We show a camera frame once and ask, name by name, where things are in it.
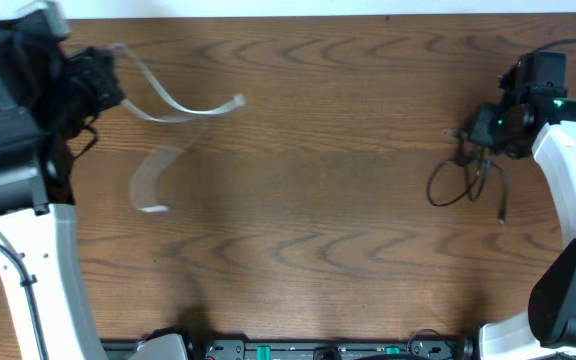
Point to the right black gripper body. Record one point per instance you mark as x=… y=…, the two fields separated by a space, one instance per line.
x=484 y=127

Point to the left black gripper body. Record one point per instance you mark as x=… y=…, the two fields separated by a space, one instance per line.
x=97 y=80

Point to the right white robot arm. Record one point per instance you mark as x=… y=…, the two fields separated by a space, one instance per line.
x=536 y=118

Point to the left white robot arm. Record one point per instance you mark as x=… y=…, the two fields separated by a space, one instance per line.
x=47 y=98

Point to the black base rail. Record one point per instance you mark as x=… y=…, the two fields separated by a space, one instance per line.
x=425 y=344

